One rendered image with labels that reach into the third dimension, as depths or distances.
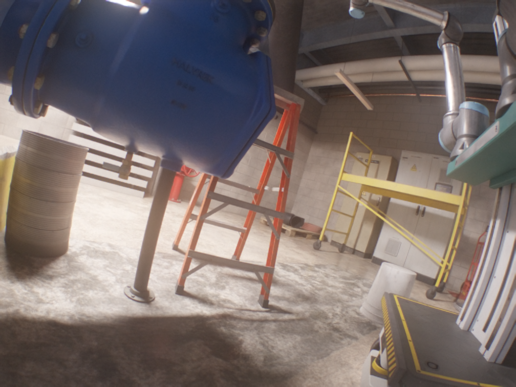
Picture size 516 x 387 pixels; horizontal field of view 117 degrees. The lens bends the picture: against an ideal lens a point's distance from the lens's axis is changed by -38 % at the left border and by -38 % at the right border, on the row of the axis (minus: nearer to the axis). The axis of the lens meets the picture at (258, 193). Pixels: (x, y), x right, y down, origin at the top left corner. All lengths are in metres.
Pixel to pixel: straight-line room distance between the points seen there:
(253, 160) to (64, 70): 4.71
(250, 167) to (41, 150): 4.49
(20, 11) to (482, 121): 1.62
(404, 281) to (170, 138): 1.51
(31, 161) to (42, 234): 0.31
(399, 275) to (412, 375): 1.18
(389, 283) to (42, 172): 1.93
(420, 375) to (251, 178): 4.96
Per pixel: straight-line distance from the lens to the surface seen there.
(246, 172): 5.14
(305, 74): 5.68
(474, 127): 1.16
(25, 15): 0.87
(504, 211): 1.06
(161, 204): 0.98
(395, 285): 1.70
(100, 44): 0.77
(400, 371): 0.58
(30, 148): 1.19
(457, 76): 1.48
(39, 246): 1.26
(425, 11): 1.53
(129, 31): 0.78
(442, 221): 4.30
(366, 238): 4.71
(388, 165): 4.85
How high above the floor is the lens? 0.57
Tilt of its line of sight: level
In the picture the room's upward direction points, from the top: 18 degrees clockwise
